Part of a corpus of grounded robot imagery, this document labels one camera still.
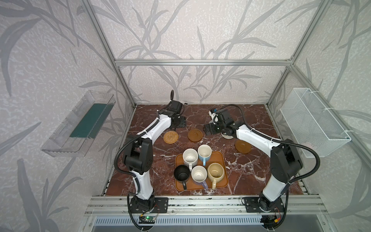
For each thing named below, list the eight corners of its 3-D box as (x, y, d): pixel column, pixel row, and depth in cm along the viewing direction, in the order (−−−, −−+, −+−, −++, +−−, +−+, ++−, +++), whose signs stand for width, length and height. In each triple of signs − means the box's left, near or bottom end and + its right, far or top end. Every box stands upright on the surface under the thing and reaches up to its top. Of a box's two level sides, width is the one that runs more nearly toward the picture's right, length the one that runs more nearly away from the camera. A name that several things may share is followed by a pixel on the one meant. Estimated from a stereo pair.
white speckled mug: (190, 173, 86) (189, 168, 79) (180, 159, 92) (179, 152, 85) (202, 165, 89) (202, 159, 82) (192, 152, 95) (192, 145, 88)
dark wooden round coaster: (194, 144, 99) (194, 143, 98) (185, 135, 104) (185, 134, 102) (204, 136, 104) (204, 134, 102) (195, 128, 108) (195, 126, 107)
